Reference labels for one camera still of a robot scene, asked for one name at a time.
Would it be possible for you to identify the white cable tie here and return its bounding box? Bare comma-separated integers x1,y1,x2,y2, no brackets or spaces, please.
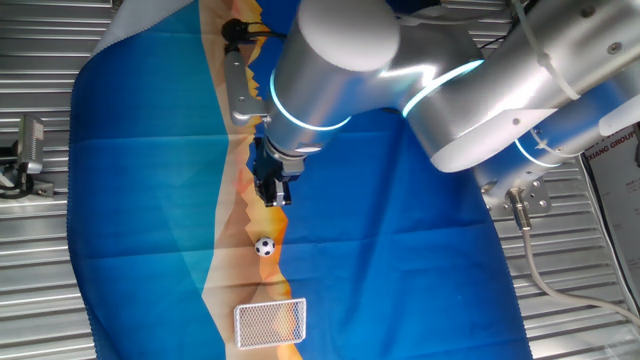
509,0,582,101
528,127,569,157

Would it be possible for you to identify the long black cable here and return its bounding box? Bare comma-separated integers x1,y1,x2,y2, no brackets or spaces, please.
248,28,290,42

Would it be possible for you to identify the small black white soccer ball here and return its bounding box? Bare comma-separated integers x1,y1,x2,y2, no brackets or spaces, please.
254,236,277,258

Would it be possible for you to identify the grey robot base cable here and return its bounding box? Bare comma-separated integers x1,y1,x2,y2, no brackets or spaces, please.
519,227,640,327

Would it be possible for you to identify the white printed cardboard box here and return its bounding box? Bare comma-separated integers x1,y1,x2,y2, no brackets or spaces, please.
582,122,640,301

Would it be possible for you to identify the black clamp tool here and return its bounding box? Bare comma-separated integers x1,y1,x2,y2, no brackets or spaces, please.
0,144,55,200

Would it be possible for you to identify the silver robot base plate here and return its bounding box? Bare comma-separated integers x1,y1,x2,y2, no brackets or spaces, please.
479,169,553,220

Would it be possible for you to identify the silver camera on stand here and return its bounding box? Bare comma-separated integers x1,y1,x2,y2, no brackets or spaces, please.
17,114,45,175

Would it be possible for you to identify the blue landscape print cloth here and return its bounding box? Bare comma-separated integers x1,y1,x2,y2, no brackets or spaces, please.
66,0,534,360

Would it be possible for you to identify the black round cable plug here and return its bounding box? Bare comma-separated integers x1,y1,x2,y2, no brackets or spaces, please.
221,17,261,46

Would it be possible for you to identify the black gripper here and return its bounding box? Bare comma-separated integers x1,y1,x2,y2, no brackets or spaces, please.
252,137,306,208

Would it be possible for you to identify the white mesh goal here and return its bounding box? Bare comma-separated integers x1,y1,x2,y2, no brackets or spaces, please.
233,297,308,350

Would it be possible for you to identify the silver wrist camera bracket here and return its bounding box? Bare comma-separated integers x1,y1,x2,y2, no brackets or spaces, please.
223,47,271,127

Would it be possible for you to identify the metal cable connector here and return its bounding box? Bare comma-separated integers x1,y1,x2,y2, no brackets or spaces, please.
505,187,534,232

